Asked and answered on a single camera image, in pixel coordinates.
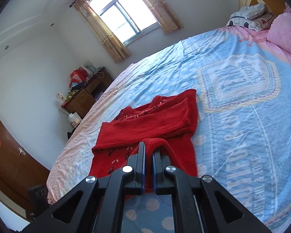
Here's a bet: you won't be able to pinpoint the sliding glass window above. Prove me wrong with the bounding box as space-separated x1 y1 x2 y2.
87 0 160 45

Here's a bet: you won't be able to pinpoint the blue pink dotted bed sheet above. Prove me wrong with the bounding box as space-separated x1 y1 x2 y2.
47 25 291 233

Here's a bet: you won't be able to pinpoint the black box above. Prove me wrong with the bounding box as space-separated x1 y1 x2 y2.
29 185 49 220

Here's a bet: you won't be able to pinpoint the brown wooden desk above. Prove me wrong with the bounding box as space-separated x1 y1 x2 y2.
62 69 113 119

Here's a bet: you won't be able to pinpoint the red gift box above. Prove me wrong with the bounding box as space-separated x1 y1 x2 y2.
69 70 88 88

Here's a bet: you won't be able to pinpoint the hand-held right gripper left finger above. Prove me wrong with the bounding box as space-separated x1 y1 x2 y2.
22 141 146 233

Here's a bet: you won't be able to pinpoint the white paper bag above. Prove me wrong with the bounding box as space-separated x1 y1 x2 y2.
67 112 82 128

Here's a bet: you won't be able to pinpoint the dark blue clothes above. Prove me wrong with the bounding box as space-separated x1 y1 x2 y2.
71 81 88 90

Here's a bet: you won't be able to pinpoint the beige patterned window curtain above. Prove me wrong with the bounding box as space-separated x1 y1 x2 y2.
139 0 184 35
74 0 131 64

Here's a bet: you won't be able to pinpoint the red knitted sweater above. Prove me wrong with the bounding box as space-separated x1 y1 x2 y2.
88 89 199 195

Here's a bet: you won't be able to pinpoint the grey floral pillow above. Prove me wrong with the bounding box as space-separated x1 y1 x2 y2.
240 3 266 20

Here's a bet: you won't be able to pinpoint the green yellow cloth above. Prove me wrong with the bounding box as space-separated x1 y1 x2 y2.
65 90 78 101

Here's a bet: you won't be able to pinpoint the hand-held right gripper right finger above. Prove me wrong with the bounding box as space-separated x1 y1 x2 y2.
152 150 273 233

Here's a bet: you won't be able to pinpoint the pink floral pillow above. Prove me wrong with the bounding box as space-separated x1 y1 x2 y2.
267 1 291 61

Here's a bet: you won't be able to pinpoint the brown wooden door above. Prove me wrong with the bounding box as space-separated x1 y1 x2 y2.
0 103 51 215

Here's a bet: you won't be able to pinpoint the panda print pillow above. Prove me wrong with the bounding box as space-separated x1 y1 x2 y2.
226 12 276 31

